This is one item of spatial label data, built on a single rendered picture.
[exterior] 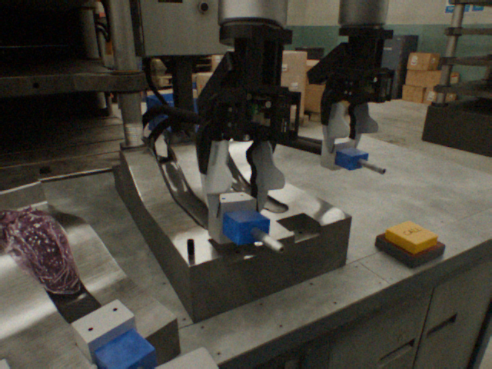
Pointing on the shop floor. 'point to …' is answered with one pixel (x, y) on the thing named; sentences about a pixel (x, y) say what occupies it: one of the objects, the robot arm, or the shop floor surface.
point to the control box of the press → (176, 43)
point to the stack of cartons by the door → (424, 79)
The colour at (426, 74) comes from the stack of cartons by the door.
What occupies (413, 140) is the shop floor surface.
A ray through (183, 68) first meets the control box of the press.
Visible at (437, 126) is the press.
